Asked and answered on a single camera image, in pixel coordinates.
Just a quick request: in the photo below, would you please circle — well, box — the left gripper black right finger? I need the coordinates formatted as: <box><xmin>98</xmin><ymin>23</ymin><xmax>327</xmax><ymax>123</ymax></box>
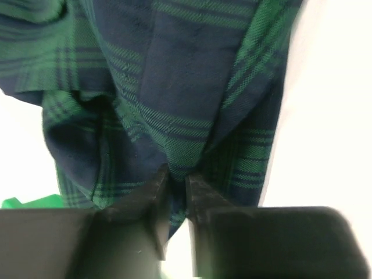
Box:
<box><xmin>185</xmin><ymin>174</ymin><xmax>369</xmax><ymax>279</ymax></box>

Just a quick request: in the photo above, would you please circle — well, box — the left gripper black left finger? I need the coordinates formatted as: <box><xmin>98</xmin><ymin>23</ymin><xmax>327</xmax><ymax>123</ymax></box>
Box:
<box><xmin>1</xmin><ymin>166</ymin><xmax>169</xmax><ymax>279</ymax></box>

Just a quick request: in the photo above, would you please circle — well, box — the green plastic tray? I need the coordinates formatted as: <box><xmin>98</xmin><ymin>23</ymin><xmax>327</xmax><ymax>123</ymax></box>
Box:
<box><xmin>1</xmin><ymin>194</ymin><xmax>63</xmax><ymax>209</ymax></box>

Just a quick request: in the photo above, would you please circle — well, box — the green navy plaid skirt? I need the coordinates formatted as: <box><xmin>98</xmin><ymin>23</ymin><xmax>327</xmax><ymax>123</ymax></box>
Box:
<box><xmin>1</xmin><ymin>1</ymin><xmax>302</xmax><ymax>233</ymax></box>

